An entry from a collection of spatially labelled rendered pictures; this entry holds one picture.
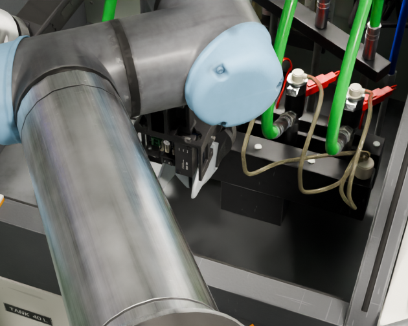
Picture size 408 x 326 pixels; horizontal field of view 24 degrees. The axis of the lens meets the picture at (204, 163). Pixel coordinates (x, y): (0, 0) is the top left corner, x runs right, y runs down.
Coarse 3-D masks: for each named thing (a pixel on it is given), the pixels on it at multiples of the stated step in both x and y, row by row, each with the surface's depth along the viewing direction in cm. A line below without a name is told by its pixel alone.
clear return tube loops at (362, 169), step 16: (320, 96) 126; (368, 96) 126; (368, 112) 125; (304, 144) 124; (288, 160) 131; (352, 160) 130; (368, 160) 132; (352, 176) 122; (368, 176) 132; (304, 192) 127; (320, 192) 129; (352, 208) 126
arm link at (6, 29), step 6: (0, 12) 96; (6, 12) 97; (0, 18) 95; (6, 18) 96; (12, 18) 97; (0, 24) 94; (6, 24) 95; (12, 24) 96; (0, 30) 94; (6, 30) 95; (12, 30) 96; (0, 36) 94; (6, 36) 95; (12, 36) 96; (18, 36) 97; (0, 42) 95
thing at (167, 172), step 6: (162, 168) 97; (168, 168) 98; (174, 168) 100; (162, 174) 97; (168, 174) 99; (174, 174) 101; (162, 180) 98; (168, 180) 99; (186, 180) 103; (162, 186) 98; (186, 186) 103
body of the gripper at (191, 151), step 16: (160, 112) 89; (176, 112) 89; (192, 112) 88; (144, 128) 89; (160, 128) 88; (176, 128) 88; (192, 128) 89; (208, 128) 89; (144, 144) 93; (160, 144) 91; (176, 144) 89; (192, 144) 88; (208, 144) 90; (176, 160) 91; (192, 160) 90; (208, 160) 92; (192, 176) 92
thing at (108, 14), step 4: (108, 0) 107; (112, 0) 107; (116, 0) 107; (104, 4) 107; (108, 4) 107; (112, 4) 107; (116, 4) 108; (104, 8) 107; (108, 8) 107; (112, 8) 107; (104, 12) 108; (108, 12) 107; (112, 12) 107; (104, 16) 108; (108, 16) 108; (112, 16) 108; (104, 20) 108; (108, 20) 108
